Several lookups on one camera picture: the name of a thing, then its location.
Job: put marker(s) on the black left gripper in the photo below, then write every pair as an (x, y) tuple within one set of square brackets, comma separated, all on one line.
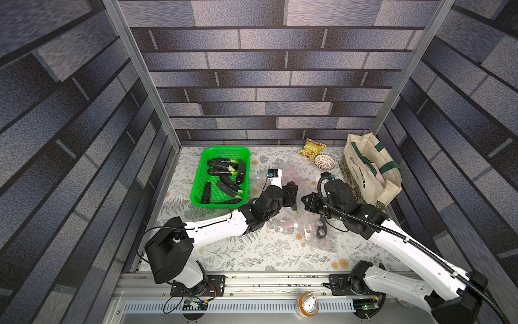
[(288, 195)]

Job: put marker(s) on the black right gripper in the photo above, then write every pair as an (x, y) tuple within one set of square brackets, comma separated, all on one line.
[(312, 203)]

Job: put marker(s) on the long eggplant stem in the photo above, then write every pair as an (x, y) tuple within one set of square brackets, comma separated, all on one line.
[(217, 172)]

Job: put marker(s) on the clear pink-dotted zip-top bag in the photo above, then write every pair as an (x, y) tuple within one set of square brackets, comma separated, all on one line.
[(303, 223)]

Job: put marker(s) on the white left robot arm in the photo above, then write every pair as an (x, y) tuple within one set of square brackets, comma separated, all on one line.
[(169, 250)]

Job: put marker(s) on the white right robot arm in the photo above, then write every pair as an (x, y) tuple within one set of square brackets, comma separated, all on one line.
[(449, 293)]

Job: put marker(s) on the long eggplant centre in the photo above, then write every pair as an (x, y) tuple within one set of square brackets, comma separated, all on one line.
[(231, 184)]

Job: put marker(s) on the small patterned bowl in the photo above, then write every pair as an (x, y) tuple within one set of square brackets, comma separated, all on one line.
[(324, 162)]

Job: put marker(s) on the floral patterned table mat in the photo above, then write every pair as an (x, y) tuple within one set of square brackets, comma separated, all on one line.
[(279, 245)]

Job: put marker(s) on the green plastic basket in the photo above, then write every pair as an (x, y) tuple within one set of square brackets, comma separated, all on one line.
[(222, 196)]

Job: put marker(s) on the yellow snack packet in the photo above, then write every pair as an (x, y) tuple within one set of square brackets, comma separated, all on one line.
[(311, 149)]

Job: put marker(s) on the tape roll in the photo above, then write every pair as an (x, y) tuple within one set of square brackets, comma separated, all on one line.
[(307, 305)]

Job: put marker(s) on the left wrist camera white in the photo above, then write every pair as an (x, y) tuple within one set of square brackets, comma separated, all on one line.
[(274, 177)]

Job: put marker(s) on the beige tote bag green handles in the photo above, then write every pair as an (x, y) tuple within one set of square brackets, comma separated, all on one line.
[(374, 177)]

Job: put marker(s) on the small eggplant at basket wall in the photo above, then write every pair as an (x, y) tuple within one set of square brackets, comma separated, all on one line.
[(206, 195)]

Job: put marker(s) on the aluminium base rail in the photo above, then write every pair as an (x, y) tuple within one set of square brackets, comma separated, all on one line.
[(250, 298)]

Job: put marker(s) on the aluminium frame post right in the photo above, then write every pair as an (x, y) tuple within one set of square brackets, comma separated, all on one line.
[(438, 17)]

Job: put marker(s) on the aluminium frame post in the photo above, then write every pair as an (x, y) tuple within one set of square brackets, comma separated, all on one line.
[(119, 22), (438, 17)]

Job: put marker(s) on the aluminium frame post left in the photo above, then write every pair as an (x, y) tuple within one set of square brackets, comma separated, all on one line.
[(119, 22)]

